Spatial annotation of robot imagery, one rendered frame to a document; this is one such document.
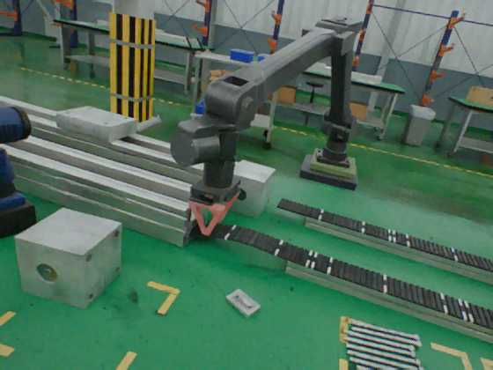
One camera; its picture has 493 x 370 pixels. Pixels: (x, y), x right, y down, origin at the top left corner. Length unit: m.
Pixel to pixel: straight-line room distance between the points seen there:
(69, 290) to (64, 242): 0.07
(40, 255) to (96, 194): 0.22
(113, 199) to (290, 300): 0.39
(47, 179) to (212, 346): 0.49
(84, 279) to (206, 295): 0.18
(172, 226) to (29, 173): 0.33
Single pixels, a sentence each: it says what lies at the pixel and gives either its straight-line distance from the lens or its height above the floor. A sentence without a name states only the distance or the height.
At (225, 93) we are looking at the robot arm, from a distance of 0.58.
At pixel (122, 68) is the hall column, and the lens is 3.95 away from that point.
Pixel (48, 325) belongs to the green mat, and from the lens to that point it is 0.57.
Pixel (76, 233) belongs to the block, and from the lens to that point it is 0.56.
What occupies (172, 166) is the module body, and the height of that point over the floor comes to 0.84.
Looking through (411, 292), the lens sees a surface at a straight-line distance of 0.68.
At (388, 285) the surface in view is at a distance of 0.66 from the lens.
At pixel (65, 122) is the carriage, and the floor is 0.88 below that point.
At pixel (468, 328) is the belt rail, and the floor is 0.79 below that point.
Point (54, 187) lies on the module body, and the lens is 0.83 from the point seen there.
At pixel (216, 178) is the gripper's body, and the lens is 0.61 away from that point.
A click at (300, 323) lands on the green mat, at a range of 0.57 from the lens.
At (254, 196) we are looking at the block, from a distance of 0.78.
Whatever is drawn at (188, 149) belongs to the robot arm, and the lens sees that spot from 0.54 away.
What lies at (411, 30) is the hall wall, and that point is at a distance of 8.31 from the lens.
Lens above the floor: 1.18
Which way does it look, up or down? 23 degrees down
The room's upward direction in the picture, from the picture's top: 11 degrees clockwise
